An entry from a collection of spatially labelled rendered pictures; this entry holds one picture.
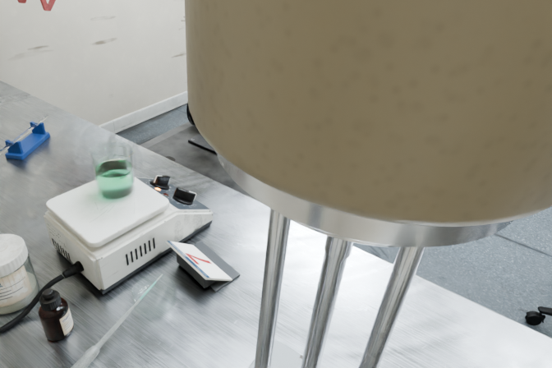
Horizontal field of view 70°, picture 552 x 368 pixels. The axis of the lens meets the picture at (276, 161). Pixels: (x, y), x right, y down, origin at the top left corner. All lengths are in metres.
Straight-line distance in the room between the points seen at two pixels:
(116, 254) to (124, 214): 0.05
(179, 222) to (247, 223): 0.13
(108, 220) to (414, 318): 0.42
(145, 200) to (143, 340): 0.18
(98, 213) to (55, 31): 1.71
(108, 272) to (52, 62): 1.76
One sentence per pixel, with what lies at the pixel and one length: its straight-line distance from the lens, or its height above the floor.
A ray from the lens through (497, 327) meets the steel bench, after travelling 0.64.
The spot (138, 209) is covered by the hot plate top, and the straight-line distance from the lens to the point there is 0.57.
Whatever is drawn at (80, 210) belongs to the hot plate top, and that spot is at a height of 0.84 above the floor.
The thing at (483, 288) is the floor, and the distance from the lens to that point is 1.85.
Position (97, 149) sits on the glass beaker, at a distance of 0.58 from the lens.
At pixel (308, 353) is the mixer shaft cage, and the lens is 0.19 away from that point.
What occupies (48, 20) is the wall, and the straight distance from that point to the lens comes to 2.20.
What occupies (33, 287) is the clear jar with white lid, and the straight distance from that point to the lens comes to 0.60.
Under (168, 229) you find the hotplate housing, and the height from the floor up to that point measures 0.80.
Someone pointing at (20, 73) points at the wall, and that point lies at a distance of 2.18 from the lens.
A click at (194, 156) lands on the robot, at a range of 1.58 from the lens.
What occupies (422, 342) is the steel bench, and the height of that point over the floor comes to 0.75.
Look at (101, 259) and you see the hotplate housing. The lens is 0.54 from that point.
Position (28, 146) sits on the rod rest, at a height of 0.76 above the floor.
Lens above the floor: 1.19
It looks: 32 degrees down
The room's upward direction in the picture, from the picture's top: 6 degrees clockwise
